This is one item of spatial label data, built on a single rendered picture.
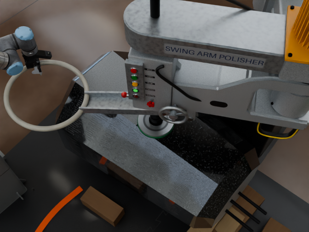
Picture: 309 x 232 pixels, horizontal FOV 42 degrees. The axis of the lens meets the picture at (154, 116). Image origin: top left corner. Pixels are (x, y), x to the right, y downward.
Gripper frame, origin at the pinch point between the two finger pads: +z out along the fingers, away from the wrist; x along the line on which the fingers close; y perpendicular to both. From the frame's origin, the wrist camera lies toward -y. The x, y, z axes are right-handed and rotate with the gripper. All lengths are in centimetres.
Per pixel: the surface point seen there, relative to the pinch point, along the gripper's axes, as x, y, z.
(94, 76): 11.8, -31.3, 3.3
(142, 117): 52, -50, -2
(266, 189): 97, -134, 77
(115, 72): 12.7, -44.3, 2.7
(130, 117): 48, -44, 1
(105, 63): 4.2, -39.9, 3.3
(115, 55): 0.1, -47.8, 3.1
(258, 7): 29, -123, -49
